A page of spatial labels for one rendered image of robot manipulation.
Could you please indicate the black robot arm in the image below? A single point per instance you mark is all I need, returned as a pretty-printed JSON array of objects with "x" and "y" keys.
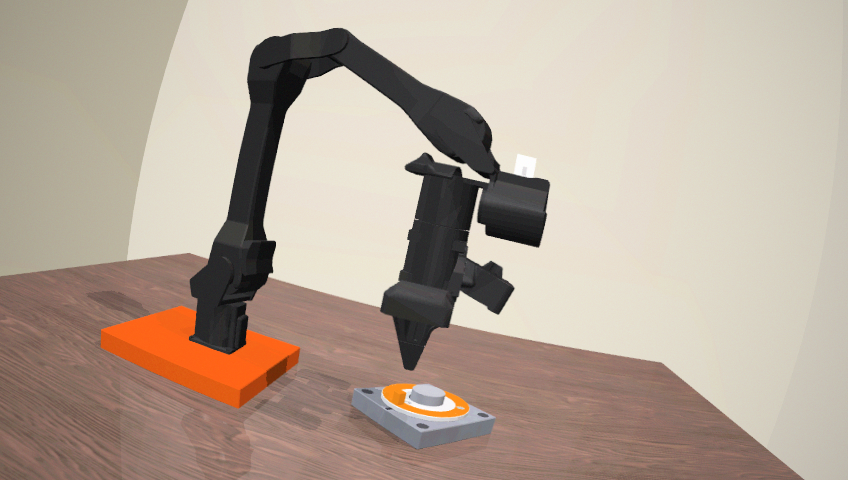
[{"x": 512, "y": 207}]

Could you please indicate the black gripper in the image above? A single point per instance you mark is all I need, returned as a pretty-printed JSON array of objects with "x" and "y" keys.
[{"x": 420, "y": 302}]

